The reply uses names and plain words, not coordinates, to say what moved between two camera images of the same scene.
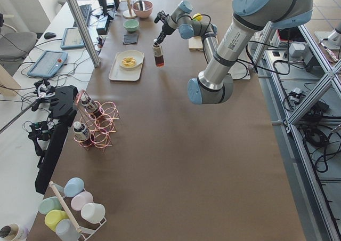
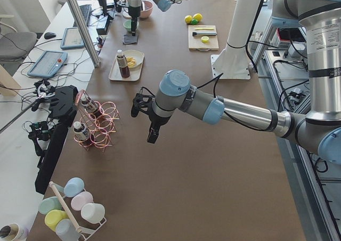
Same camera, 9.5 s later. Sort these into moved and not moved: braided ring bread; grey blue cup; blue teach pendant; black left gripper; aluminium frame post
Moved: black left gripper
Not moved: blue teach pendant; aluminium frame post; grey blue cup; braided ring bread
